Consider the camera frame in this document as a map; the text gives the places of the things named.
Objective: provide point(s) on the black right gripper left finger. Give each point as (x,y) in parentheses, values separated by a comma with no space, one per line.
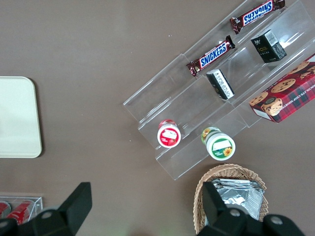
(76,206)

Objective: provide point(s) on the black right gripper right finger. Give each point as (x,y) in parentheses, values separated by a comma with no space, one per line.
(216,209)

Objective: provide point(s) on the oval light wicker basket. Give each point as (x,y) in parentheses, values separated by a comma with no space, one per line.
(200,194)

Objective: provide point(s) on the beige plastic tray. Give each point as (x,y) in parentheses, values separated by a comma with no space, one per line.
(17,118)

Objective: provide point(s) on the stacked aluminium foil trays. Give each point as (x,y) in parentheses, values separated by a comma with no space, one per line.
(241,194)

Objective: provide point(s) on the clear acrylic bottle rack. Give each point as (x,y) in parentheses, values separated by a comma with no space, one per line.
(37,200)

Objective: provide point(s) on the green lid yogurt cup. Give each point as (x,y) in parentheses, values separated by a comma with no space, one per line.
(220,146)

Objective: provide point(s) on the red lid yogurt cup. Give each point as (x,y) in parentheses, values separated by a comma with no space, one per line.
(169,136)

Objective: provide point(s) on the clear acrylic step shelf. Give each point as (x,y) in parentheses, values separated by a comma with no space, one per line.
(197,108)

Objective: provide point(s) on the small black carton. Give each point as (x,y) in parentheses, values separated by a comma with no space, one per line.
(269,48)
(220,84)

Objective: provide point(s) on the red tartan cookie box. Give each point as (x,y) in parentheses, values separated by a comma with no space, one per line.
(288,98)

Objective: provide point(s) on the Snickers chocolate bar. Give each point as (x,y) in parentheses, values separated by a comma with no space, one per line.
(257,14)
(211,56)

